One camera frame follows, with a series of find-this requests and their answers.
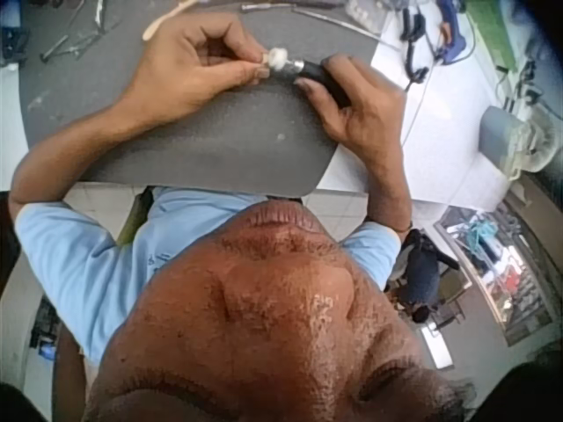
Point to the person's right hand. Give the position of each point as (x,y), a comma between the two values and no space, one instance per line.
(369,114)

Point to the person's left hand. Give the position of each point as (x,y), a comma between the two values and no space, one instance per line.
(176,74)

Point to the black rotary tool handpiece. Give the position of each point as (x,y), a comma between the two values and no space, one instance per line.
(314,72)

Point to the white felt polishing tip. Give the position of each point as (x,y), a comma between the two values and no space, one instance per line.
(276,58)

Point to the wooden spatula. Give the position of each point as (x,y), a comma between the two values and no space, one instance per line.
(165,19)

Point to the white paper sheet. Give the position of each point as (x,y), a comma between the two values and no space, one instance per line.
(444,149)

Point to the grey work mat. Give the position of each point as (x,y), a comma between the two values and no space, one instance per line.
(228,140)

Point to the long curved metal rod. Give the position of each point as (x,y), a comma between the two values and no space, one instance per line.
(338,22)

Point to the clear plastic parts box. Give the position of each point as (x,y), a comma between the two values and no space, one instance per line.
(367,13)

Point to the short metal rod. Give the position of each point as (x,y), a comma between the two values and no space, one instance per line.
(257,7)

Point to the metal tweezers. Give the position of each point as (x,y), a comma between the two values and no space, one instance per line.
(66,46)

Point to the blue hand tool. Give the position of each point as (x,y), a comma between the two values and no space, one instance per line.
(451,31)

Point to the grey box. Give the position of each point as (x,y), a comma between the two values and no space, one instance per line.
(495,132)

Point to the green chair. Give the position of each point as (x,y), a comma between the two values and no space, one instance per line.
(134,215)

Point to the green cutting mat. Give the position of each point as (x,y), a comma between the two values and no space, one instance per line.
(488,26)

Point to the clear plastic container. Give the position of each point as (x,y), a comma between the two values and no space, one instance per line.
(536,140)

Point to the glass display cabinet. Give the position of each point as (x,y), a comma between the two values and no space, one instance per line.
(497,272)

